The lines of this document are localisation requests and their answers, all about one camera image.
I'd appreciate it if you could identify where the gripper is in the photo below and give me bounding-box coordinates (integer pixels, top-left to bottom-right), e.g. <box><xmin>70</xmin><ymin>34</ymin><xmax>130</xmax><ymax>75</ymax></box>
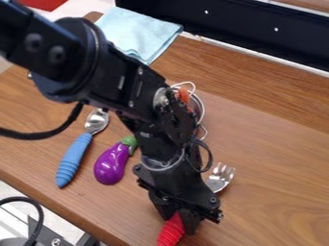
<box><xmin>132</xmin><ymin>153</ymin><xmax>225</xmax><ymax>235</ymax></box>

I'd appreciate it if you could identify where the red fork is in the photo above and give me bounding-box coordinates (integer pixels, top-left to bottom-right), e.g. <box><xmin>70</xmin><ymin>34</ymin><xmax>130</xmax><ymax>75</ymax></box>
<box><xmin>155</xmin><ymin>161</ymin><xmax>239</xmax><ymax>246</ymax></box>

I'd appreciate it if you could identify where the purple toy eggplant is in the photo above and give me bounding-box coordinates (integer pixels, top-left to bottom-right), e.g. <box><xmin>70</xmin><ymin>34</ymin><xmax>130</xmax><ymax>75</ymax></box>
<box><xmin>92</xmin><ymin>135</ymin><xmax>139</xmax><ymax>186</ymax></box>

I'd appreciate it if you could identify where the blue spoon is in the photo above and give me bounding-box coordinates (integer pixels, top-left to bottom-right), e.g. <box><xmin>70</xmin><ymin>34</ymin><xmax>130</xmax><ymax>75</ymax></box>
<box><xmin>55</xmin><ymin>108</ymin><xmax>111</xmax><ymax>189</ymax></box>

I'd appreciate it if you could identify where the light blue cloth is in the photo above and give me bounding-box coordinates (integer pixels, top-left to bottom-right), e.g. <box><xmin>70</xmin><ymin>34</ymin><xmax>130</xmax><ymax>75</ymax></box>
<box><xmin>93</xmin><ymin>7</ymin><xmax>186</xmax><ymax>66</ymax></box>

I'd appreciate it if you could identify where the black panel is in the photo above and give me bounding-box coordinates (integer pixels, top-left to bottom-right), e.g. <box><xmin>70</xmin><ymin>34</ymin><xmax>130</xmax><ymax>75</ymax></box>
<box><xmin>114</xmin><ymin>0</ymin><xmax>329</xmax><ymax>73</ymax></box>

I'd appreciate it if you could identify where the red object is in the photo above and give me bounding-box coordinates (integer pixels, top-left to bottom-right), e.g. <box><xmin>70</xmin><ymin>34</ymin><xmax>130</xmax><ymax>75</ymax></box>
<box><xmin>17</xmin><ymin>0</ymin><xmax>70</xmax><ymax>12</ymax></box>

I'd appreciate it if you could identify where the black cable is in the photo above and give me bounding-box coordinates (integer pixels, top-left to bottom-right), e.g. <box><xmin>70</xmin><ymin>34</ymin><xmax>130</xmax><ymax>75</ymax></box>
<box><xmin>0</xmin><ymin>101</ymin><xmax>86</xmax><ymax>141</ymax></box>
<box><xmin>0</xmin><ymin>196</ymin><xmax>47</xmax><ymax>246</ymax></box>

